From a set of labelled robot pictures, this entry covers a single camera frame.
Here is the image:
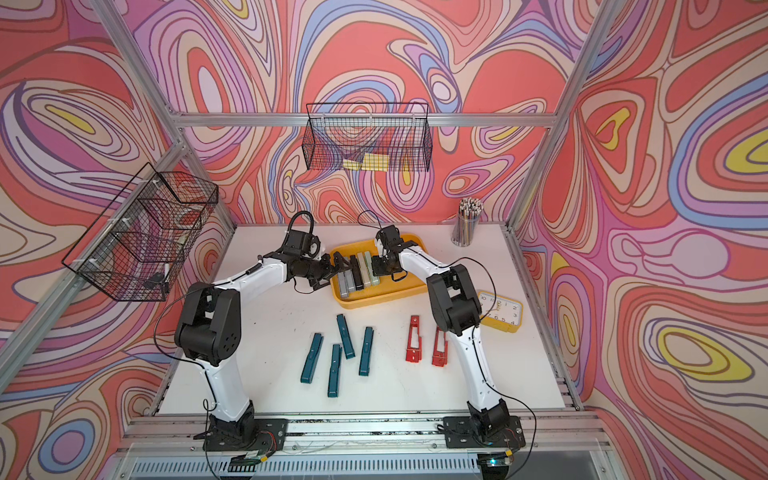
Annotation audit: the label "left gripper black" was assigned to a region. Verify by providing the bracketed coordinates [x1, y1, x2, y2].
[299, 251, 352, 290]

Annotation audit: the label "light green pliers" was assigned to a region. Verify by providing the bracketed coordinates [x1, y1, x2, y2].
[364, 251, 380, 286]

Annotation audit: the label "beige pruning pliers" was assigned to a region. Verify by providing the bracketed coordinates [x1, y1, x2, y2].
[356, 252, 372, 289]

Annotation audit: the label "yellow plastic storage tray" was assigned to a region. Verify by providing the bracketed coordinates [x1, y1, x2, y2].
[329, 239, 427, 310]

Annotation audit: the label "grey pruning pliers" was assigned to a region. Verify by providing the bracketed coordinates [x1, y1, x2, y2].
[345, 270, 356, 293]
[337, 272, 349, 299]

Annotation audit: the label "black pruning pliers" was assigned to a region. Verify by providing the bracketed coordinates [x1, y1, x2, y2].
[349, 255, 364, 291]

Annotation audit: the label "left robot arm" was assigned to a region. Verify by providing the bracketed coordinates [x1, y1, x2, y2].
[174, 230, 350, 423]

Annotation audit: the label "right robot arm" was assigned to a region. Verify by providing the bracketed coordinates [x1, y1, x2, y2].
[372, 225, 510, 442]

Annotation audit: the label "teal pliers upper middle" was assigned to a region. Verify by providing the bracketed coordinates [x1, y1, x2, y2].
[336, 314, 355, 359]

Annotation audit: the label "teal pliers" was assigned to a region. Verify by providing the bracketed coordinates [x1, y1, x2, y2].
[327, 344, 342, 398]
[300, 333, 324, 384]
[336, 314, 355, 359]
[358, 326, 374, 376]

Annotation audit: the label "red pliers left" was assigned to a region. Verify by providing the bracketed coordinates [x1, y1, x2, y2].
[405, 315, 422, 363]

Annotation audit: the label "red pliers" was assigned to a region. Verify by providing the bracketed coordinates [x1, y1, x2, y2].
[431, 328, 448, 368]
[405, 315, 422, 363]

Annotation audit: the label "teal pliers far left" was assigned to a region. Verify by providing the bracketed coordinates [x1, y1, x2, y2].
[300, 333, 324, 384]

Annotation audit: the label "red pliers right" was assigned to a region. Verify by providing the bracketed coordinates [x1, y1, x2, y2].
[431, 328, 448, 368]

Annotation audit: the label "teal pliers right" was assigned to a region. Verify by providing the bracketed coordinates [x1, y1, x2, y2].
[358, 326, 374, 376]

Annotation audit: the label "teal pliers lower middle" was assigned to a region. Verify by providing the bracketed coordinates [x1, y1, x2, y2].
[327, 344, 342, 398]

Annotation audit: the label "pencil holder cup with pencils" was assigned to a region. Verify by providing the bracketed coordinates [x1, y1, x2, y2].
[451, 197, 484, 247]

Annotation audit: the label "yellow alarm clock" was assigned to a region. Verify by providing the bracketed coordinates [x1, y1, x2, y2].
[477, 290, 524, 333]

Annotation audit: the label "black wire basket back wall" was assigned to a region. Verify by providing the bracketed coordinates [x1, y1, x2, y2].
[302, 101, 433, 172]

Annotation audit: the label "black wire basket wall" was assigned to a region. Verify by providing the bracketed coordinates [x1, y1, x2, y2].
[302, 101, 433, 172]
[62, 163, 219, 302]

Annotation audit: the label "black wire basket left wall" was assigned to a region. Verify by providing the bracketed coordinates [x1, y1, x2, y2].
[62, 163, 219, 302]

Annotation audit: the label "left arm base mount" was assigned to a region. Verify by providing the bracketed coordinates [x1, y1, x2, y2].
[196, 415, 288, 453]

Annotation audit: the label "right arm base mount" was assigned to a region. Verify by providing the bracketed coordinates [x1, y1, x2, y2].
[436, 416, 527, 452]

